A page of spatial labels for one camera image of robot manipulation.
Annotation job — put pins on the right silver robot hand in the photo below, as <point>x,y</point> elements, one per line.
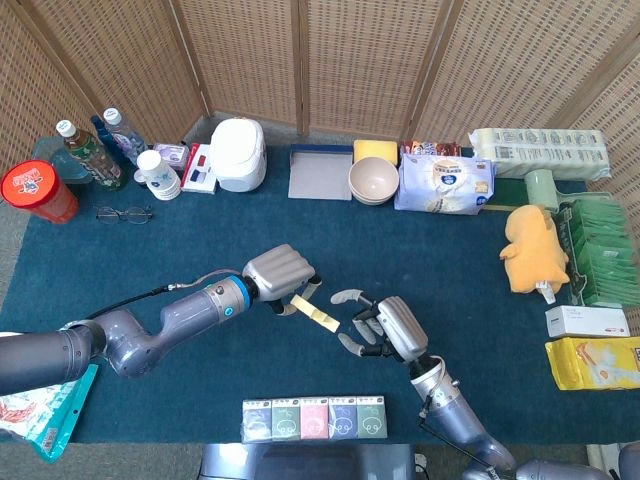
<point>402,330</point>

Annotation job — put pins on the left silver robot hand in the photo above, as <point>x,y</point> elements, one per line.
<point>277,272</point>

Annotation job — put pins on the yellow sticky note pad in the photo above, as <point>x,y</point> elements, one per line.
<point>315,312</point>

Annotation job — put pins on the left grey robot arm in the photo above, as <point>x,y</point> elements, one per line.
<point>130,340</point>

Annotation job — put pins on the dark robot base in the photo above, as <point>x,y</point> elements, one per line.
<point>310,462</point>

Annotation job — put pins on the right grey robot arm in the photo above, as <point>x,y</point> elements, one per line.
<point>465,420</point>

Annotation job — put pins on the dark teal table carpet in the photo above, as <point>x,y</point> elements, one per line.
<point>400,240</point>

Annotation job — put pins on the green tissue packet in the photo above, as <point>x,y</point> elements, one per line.
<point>372,417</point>
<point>286,420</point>

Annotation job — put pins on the grey cardboard box lid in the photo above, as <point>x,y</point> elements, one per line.
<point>320,177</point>

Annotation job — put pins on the blue tissue packet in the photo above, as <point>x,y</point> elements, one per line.
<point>257,420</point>
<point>343,418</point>

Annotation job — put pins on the beige bowl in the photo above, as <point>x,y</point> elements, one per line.
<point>372,201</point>
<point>374,175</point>

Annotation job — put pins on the white rice cooker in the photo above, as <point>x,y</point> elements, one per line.
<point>237,155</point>

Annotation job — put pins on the pink tissue packet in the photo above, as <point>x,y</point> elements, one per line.
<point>315,419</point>

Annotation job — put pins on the red and white box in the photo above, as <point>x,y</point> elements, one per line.
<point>200,172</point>

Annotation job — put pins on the stack of paper cups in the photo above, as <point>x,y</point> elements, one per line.
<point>170,192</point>

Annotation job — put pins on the light blue tissue bag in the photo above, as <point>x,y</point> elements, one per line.
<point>440,185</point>

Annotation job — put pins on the yellow plush toy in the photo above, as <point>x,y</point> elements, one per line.
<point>532,250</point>

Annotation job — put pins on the thin-framed eyeglasses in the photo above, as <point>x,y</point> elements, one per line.
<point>135,216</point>

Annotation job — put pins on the yellow sponge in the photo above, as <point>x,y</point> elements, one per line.
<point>375,149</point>

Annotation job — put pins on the small purple tin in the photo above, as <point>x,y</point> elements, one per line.
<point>170,154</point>

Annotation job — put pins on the green scouring sponge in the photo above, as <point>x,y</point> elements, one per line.
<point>507,195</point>

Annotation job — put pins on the white cardboard box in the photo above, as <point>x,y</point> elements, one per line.
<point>585,322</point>

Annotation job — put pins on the brown snack packet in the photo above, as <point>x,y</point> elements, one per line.
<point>430,148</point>

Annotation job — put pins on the yellow wipes pack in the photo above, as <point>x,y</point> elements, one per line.
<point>595,365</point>

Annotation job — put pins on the light green mug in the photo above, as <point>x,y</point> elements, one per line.
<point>542,190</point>

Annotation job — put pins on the clear water bottle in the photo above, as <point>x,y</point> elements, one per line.
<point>127,140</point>

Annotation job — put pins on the green tea bag box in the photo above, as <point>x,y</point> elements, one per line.
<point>600,250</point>

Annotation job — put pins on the dark blue bottle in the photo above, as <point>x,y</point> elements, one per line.
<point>107,142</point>

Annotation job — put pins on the green tea bottle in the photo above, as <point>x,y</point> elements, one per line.
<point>95,160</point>

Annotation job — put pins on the wicker folding screen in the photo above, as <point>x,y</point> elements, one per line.
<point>350,60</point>

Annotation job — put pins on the white green paper towel pack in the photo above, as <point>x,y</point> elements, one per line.
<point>540,152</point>

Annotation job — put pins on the clear teal plastic container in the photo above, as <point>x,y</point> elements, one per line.
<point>55,155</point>

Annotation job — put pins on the red canister orange lid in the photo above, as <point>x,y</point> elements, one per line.
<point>35,190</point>

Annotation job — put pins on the teal-edged snack bag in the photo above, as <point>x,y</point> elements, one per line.
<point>45,415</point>

